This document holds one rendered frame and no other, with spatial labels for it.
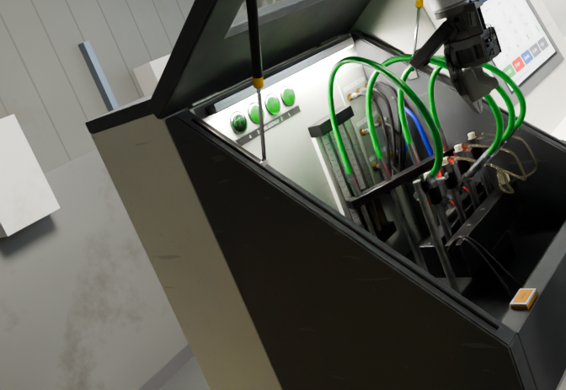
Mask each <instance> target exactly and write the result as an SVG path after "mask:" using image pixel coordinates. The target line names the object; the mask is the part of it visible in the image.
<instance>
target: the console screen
mask: <svg viewBox="0 0 566 390"><path fill-rule="evenodd" d="M472 1H474V0H472ZM480 8H481V10H482V13H483V17H484V21H485V24H491V25H492V27H493V26H494V27H495V30H496V33H497V36H498V39H499V43H500V46H501V50H502V52H500V53H499V55H498V56H496V57H495V58H494V59H493V60H492V61H490V62H488V63H489V64H491V65H493V66H495V67H497V68H498V69H500V70H501V71H503V72H505V73H506V74H507V75H508V76H509V77H511V78H512V79H513V80H514V81H515V83H516V84H517V85H518V86H519V88H520V89H521V92H522V93H523V94H524V97H525V96H527V95H528V94H529V93H530V92H531V91H532V90H533V89H534V88H535V87H536V86H537V85H538V84H539V83H540V82H541V81H542V80H543V79H544V78H545V77H546V76H547V75H548V74H549V73H550V72H551V71H552V70H553V69H554V68H555V67H556V66H557V65H558V64H559V63H560V62H561V61H563V60H564V58H563V55H562V54H561V52H560V50H559V49H558V47H557V46H556V44H555V42H554V40H553V38H552V36H551V35H550V34H549V32H548V31H547V28H546V26H545V25H544V23H543V22H542V20H541V18H540V17H539V15H538V13H537V11H536V10H535V8H534V7H533V5H532V3H531V1H530V0H483V6H481V7H480ZM491 73H492V74H493V76H494V77H496V78H497V79H498V82H499V84H500V85H501V86H502V87H503V88H504V89H505V91H506V92H507V94H508V95H509V96H510V99H511V101H512V103H513V105H514V107H515V106H516V105H517V104H518V103H519V100H518V98H517V96H516V94H515V92H514V91H513V89H512V88H511V87H510V85H509V84H508V83H507V82H505V81H504V80H503V79H502V78H501V77H499V76H498V75H496V74H495V73H493V72H491Z"/></svg>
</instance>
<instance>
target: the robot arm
mask: <svg viewBox="0 0 566 390"><path fill-rule="evenodd" d="M429 3H430V7H431V10H432V11H433V12H435V19H436V20H440V19H444V18H446V21H444V22H443V23H442V24H441V25H440V27H439V28H438V29H437V30H436V31H435V32H434V34H433V35H432V36H431V37H430V38H429V39H428V40H427V41H426V42H425V43H424V44H423V45H422V47H421V48H419V49H417V50H416V51H415V52H414V55H413V57H412V58H411V59H410V60H409V64H410V65H411V66H412V67H413V68H414V69H415V70H418V69H419V68H421V67H423V66H426V65H428V64H429V63H430V61H431V59H432V56H433V55H434V54H435V53H436V52H437V51H438V50H439V49H440V48H441V47H442V46H443V45H444V48H445V49H444V57H445V61H446V66H447V68H448V72H449V75H450V78H451V81H452V83H453V85H454V87H455V89H456V90H457V92H458V93H459V95H460V96H462V99H463V100H464V101H465V102H466V103H467V104H468V105H469V106H470V107H471V108H472V109H473V110H474V111H475V112H476V113H477V114H479V113H481V112H482V98H483V97H485V96H486V95H488V94H490V93H491V91H492V90H494V89H496V88H497V87H498V85H499V82H498V79H497V78H496V77H490V76H487V75H486V74H485V73H484V71H483V68H482V66H481V65H483V64H484V63H487V62H490V61H492V60H493V59H494V58H495V57H496V56H498V55H499V53H500V52H502V50H501V46H500V43H499V39H498V36H497V33H496V30H495V27H494V26H493V27H492V25H491V24H489V25H490V26H491V27H490V26H488V25H487V24H485V21H484V17H483V13H482V10H481V8H480V7H481V6H483V0H474V1H472V0H429ZM487 26H488V28H487ZM463 68H464V70H463V71H462V69H463Z"/></svg>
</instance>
